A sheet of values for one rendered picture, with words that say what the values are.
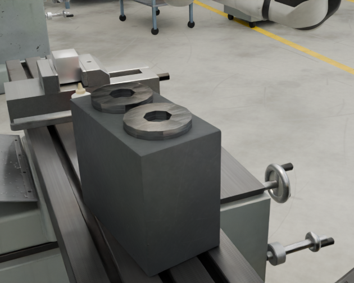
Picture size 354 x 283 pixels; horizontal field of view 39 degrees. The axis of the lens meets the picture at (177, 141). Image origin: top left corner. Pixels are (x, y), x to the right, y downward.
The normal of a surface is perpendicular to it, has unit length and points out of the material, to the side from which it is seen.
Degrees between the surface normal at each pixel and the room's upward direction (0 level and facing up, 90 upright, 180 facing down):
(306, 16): 129
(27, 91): 0
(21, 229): 90
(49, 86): 90
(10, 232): 90
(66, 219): 0
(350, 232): 0
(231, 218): 90
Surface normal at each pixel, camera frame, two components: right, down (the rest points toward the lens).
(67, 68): 0.34, 0.42
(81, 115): -0.84, 0.27
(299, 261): -0.03, -0.89
